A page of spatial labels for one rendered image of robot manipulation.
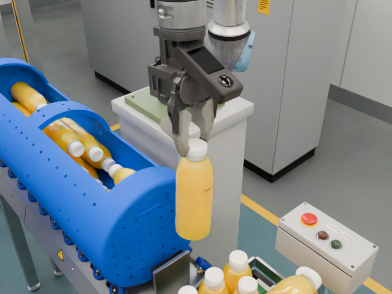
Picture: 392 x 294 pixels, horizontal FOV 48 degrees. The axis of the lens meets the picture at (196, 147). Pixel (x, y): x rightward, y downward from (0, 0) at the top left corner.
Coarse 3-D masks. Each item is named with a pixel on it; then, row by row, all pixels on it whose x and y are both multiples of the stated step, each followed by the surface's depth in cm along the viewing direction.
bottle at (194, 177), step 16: (192, 160) 75; (208, 160) 77; (176, 176) 78; (192, 176) 76; (208, 176) 77; (176, 192) 80; (192, 192) 77; (208, 192) 78; (176, 208) 82; (192, 208) 79; (208, 208) 81; (176, 224) 84; (192, 224) 81; (208, 224) 83; (192, 240) 83
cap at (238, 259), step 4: (232, 252) 96; (236, 252) 96; (240, 252) 96; (232, 256) 95; (236, 256) 95; (240, 256) 95; (244, 256) 95; (232, 260) 94; (236, 260) 94; (240, 260) 94; (244, 260) 94; (232, 264) 94; (236, 264) 94; (240, 264) 94; (244, 264) 94; (236, 268) 94; (240, 268) 94
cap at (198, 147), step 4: (192, 140) 77; (196, 140) 77; (200, 140) 77; (188, 144) 76; (192, 144) 76; (196, 144) 76; (200, 144) 76; (204, 144) 76; (192, 148) 75; (196, 148) 75; (200, 148) 75; (204, 148) 75; (188, 152) 75; (192, 152) 75; (196, 152) 75; (200, 152) 75; (204, 152) 75; (188, 156) 76; (192, 156) 75; (196, 156) 75; (200, 156) 75
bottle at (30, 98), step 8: (16, 88) 151; (24, 88) 150; (32, 88) 151; (16, 96) 150; (24, 96) 146; (32, 96) 145; (40, 96) 146; (24, 104) 146; (32, 104) 144; (32, 112) 146
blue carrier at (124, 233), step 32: (0, 64) 143; (0, 96) 129; (64, 96) 148; (0, 128) 124; (32, 128) 115; (96, 128) 138; (32, 160) 111; (64, 160) 104; (128, 160) 128; (32, 192) 115; (64, 192) 101; (96, 192) 95; (128, 192) 92; (160, 192) 95; (64, 224) 102; (96, 224) 92; (128, 224) 92; (160, 224) 100; (96, 256) 93; (128, 256) 97; (160, 256) 105
